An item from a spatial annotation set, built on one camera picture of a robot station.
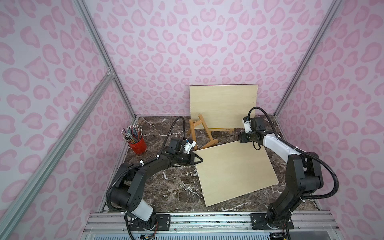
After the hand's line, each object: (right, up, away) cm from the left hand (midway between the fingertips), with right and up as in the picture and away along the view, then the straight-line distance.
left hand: (201, 160), depth 85 cm
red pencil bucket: (-39, +6, +10) cm, 41 cm away
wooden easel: (-5, +18, +1) cm, 19 cm away
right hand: (+28, +14, +10) cm, 33 cm away
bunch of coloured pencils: (-44, +15, +9) cm, 47 cm away
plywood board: (+17, -7, -1) cm, 18 cm away
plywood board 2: (+15, +33, +16) cm, 40 cm away
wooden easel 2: (+15, +17, +20) cm, 31 cm away
